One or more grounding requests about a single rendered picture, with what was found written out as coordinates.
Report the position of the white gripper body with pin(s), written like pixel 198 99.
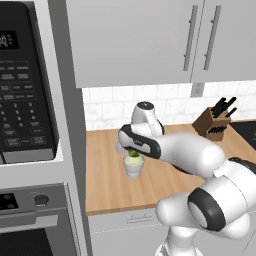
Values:
pixel 119 146

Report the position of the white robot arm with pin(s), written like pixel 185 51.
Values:
pixel 200 156

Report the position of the green lemon wedge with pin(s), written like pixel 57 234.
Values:
pixel 134 153

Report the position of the glass of lemonade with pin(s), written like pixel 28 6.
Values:
pixel 133 166

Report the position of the grey tall appliance cabinet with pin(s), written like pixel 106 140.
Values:
pixel 70 110

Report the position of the grey drawer front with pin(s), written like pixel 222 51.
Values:
pixel 110 221

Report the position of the brown knife block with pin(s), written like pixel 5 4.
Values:
pixel 210 125

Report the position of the black oven knob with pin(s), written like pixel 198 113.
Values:
pixel 41 199

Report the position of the grey base cupboard door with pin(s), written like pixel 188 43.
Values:
pixel 126 243

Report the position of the wide grey cupboard door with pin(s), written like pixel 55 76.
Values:
pixel 133 40

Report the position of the black microwave oven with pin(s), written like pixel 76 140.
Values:
pixel 23 83

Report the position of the black hob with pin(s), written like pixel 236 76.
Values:
pixel 246 131

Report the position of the steel oven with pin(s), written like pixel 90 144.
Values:
pixel 30 240

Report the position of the narrow grey cupboard door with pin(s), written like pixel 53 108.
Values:
pixel 236 40

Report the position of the grey wall socket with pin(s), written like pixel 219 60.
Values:
pixel 197 89

